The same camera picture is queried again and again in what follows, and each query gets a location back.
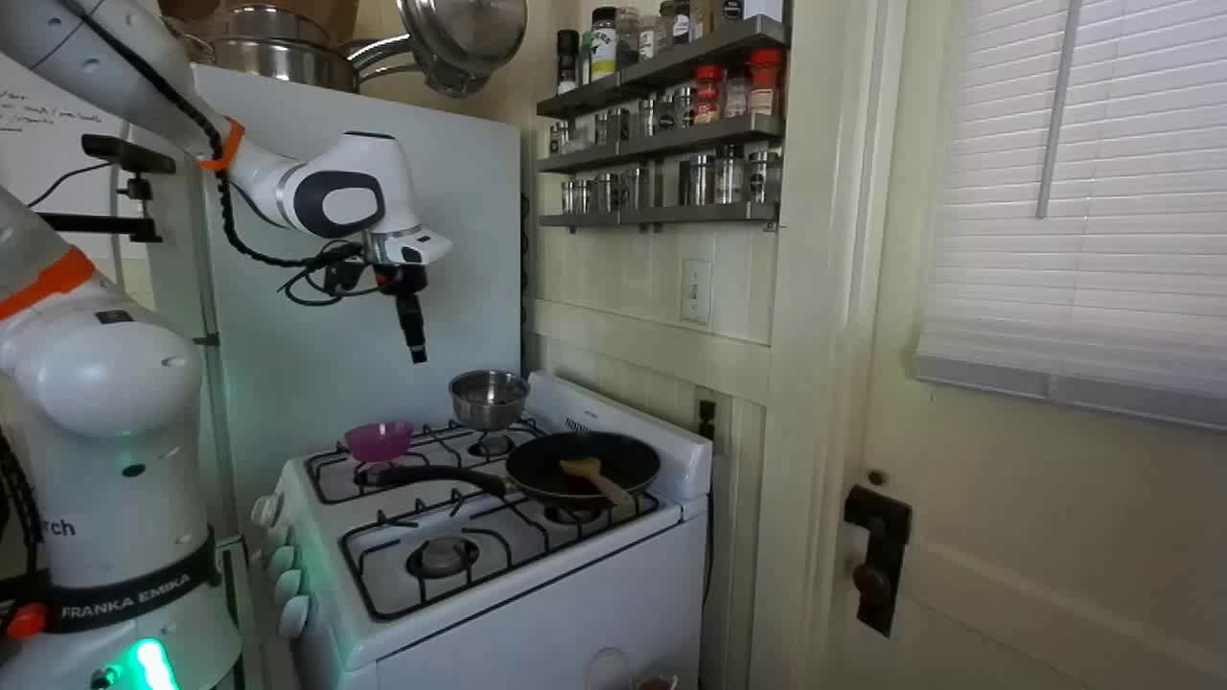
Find bay leaves glass jar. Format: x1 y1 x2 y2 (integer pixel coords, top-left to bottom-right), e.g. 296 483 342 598
709 142 747 207

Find glass spice jar brown spice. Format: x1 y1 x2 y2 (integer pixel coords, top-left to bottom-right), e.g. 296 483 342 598
673 148 713 212

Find wooden spatula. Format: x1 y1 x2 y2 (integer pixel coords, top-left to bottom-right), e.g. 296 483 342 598
554 452 641 516

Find orange cable strap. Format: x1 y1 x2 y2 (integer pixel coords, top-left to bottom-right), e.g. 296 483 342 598
194 115 250 182
0 245 99 323

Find black stove grate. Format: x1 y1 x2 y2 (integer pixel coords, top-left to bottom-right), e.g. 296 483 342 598
337 483 664 626
304 419 542 511

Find large white bottle black lid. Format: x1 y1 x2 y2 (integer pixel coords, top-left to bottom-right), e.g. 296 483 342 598
584 4 623 87

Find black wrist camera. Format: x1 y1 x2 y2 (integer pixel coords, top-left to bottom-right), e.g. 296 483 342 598
319 242 387 303

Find dark tall bottle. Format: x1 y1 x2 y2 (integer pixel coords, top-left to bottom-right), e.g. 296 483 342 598
550 28 584 95

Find black frying pan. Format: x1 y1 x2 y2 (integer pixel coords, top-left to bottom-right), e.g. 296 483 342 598
350 431 665 511

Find white refrigerator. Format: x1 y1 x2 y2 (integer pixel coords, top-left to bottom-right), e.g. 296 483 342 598
187 60 530 514

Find black camera on stand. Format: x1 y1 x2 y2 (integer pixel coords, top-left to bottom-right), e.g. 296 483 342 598
34 129 180 245

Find small steel saucepan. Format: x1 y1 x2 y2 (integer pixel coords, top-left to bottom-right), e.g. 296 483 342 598
444 368 534 432

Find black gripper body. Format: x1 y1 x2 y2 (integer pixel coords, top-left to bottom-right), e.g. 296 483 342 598
373 261 434 311

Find small glass spice jar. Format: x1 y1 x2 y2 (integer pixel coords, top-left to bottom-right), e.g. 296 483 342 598
720 68 754 128
621 12 660 68

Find glass jar round seeds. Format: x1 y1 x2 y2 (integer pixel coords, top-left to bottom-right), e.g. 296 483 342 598
609 160 642 213

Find hanging steel pot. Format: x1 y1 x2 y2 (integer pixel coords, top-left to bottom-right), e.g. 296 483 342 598
205 0 363 95

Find hanging steel pan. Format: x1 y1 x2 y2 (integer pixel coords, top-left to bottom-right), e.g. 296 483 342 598
393 0 534 105

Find brown label spice jar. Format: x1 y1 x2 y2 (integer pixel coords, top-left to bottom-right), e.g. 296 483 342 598
742 134 784 207

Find steel wall spice rack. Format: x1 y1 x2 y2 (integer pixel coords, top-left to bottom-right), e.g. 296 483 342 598
534 12 791 239

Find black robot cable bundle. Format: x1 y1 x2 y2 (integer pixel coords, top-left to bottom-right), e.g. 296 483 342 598
205 164 387 311

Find white wall switch plate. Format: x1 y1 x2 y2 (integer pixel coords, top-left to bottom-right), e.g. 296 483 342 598
678 258 713 326

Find pink bowl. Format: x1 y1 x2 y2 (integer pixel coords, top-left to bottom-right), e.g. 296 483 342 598
342 419 424 466

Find white gas stove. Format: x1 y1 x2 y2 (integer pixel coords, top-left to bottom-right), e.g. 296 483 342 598
246 368 717 690

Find red cap spice bottle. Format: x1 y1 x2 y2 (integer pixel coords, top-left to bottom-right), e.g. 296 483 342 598
690 60 727 128
747 45 784 129

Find white window blind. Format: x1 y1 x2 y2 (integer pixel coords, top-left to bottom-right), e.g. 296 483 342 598
911 0 1227 432

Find black door latch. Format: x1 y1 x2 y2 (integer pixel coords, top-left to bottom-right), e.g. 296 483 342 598
841 478 915 640

